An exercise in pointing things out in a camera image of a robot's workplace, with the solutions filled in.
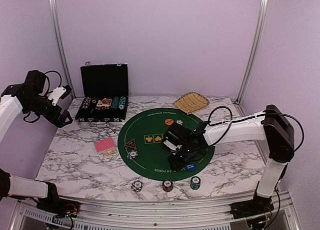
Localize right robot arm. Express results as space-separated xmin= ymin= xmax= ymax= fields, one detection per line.
xmin=161 ymin=105 xmax=295 ymax=214

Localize orange big blind button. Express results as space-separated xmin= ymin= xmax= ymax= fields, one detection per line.
xmin=164 ymin=118 xmax=175 ymax=126

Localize black poker chip case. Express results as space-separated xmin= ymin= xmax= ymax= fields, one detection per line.
xmin=75 ymin=63 xmax=129 ymax=122

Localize blue small blind button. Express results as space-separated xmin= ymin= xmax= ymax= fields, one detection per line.
xmin=185 ymin=163 xmax=196 ymax=172

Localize front aluminium rail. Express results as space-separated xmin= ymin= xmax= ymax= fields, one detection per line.
xmin=4 ymin=191 xmax=302 ymax=230

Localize green fifty chip stack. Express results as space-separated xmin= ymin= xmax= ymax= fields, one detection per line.
xmin=190 ymin=176 xmax=201 ymax=190

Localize card deck in case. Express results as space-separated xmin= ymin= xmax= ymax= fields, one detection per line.
xmin=96 ymin=98 xmax=112 ymax=109

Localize woven bamboo tray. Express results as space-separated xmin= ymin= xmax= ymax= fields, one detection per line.
xmin=174 ymin=92 xmax=210 ymax=115

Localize blue ten chip stack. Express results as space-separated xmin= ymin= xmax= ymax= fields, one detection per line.
xmin=131 ymin=180 xmax=143 ymax=193

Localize blue-tan chip row in case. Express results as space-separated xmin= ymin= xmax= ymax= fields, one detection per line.
xmin=81 ymin=97 xmax=91 ymax=109

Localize red-backed playing card deck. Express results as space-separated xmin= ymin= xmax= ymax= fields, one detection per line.
xmin=94 ymin=137 xmax=118 ymax=158

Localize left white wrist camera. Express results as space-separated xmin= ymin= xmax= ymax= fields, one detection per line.
xmin=48 ymin=85 xmax=72 ymax=106

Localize round green poker mat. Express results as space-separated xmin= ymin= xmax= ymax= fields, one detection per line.
xmin=117 ymin=108 xmax=215 ymax=181

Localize right aluminium frame post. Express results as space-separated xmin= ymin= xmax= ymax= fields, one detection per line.
xmin=235 ymin=0 xmax=269 ymax=105

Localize aluminium frame post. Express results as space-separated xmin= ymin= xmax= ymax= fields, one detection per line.
xmin=48 ymin=0 xmax=74 ymax=89
xmin=235 ymin=0 xmax=269 ymax=105

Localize orange hundred chip stack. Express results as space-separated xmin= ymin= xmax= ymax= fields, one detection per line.
xmin=162 ymin=179 xmax=174 ymax=192

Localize orange-black chip row in case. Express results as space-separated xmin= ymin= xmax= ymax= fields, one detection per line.
xmin=91 ymin=97 xmax=98 ymax=104

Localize placed ten chips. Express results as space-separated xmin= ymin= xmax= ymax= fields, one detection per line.
xmin=127 ymin=150 xmax=138 ymax=160
xmin=176 ymin=120 xmax=184 ymax=125

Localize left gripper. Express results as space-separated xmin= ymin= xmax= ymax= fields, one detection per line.
xmin=24 ymin=94 xmax=72 ymax=128

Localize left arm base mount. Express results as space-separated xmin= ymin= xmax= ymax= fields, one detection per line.
xmin=36 ymin=199 xmax=80 ymax=218

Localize left aluminium frame post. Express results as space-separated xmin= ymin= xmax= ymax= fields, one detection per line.
xmin=48 ymin=0 xmax=74 ymax=89

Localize teal chip row in case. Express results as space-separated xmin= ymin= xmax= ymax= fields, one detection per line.
xmin=118 ymin=96 xmax=126 ymax=110

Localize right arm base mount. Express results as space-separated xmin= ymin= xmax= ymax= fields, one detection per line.
xmin=230 ymin=200 xmax=275 ymax=219

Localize triangular all-in button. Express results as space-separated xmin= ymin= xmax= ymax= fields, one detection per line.
xmin=124 ymin=139 xmax=137 ymax=150

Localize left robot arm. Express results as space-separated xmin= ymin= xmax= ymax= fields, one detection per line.
xmin=0 ymin=70 xmax=73 ymax=213

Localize green chip row in case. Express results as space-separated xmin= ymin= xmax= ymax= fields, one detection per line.
xmin=110 ymin=96 xmax=120 ymax=110

